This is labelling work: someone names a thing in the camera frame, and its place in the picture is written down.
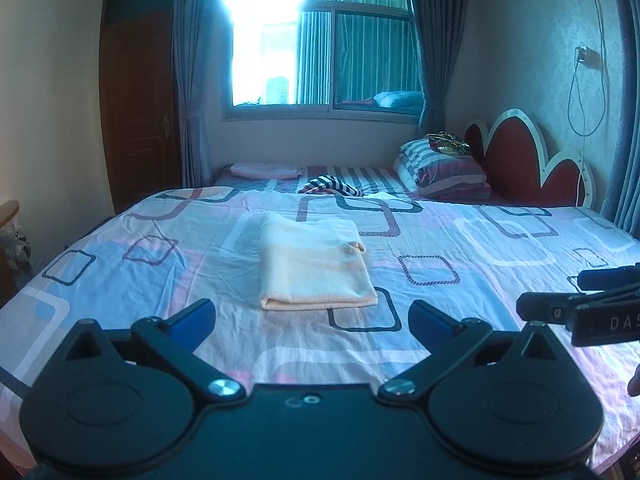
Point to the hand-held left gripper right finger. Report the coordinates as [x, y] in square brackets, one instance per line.
[430, 322]

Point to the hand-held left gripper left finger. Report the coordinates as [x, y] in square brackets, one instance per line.
[192, 322]

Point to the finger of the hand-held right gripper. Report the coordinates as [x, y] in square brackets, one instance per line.
[542, 307]
[610, 278]

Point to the cream cloth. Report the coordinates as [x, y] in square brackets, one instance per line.
[310, 265]

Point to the person's right hand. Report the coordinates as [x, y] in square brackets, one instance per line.
[635, 382]

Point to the patterned pastel bedsheet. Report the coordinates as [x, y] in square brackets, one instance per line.
[450, 245]

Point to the striped folded quilt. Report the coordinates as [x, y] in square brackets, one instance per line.
[450, 193]

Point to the grey blue curtain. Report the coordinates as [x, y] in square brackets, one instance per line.
[435, 35]
[192, 85]
[625, 135]

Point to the red and white headboard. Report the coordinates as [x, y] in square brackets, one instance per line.
[515, 160]

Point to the striped pillow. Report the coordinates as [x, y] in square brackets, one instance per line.
[450, 170]

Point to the striped mattress sheet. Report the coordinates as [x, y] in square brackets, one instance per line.
[372, 177]

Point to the pink folded cloth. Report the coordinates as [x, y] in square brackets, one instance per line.
[265, 170]

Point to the black and white striped cloth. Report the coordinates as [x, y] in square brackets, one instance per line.
[330, 185]

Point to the colourful patterned cloth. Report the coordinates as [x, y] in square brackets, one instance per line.
[450, 144]

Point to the grey bundled object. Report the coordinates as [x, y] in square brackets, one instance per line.
[15, 252]

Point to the brown wooden door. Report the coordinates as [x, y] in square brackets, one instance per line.
[140, 110]

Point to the light blue quilt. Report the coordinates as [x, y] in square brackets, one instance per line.
[397, 98]

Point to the white outdoor unit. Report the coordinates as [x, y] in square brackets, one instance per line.
[277, 90]

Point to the sliding glass window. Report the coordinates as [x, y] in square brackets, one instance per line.
[370, 60]

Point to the wall power outlet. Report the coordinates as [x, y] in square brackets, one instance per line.
[590, 56]

